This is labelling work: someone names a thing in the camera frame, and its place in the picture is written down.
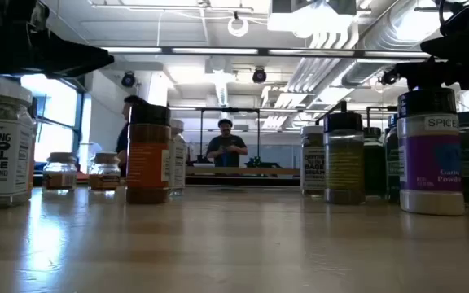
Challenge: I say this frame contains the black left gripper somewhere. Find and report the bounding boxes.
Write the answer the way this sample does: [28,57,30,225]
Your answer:
[0,0,116,78]

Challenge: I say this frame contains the garlic powder bottle purple label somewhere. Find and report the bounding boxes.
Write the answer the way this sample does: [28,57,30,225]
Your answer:
[396,87,466,216]

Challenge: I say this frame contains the small glass jar cork lid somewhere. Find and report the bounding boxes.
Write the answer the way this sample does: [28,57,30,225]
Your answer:
[42,151,78,192]
[88,151,121,192]

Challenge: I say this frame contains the olive spice bottle black lid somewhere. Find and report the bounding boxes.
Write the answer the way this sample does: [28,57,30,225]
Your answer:
[322,110,366,206]

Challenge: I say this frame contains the large window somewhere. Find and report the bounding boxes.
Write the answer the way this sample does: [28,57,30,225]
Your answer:
[18,72,85,172]

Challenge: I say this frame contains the person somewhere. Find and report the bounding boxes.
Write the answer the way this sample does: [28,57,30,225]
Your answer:
[205,117,248,168]
[115,94,150,177]

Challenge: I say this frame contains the white ceiling pipes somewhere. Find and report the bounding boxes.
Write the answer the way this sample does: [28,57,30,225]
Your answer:
[285,20,360,97]

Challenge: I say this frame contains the large silver ventilation duct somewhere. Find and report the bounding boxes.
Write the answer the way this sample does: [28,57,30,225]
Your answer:
[356,0,443,52]

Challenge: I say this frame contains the small silver ventilation duct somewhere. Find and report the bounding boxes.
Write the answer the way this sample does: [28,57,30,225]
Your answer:
[342,59,427,89]

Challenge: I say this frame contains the white cable coil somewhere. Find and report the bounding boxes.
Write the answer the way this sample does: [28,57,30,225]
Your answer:
[226,11,250,38]

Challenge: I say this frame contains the wooden shelf black metal frame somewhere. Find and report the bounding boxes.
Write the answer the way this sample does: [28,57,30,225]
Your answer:
[169,100,348,188]

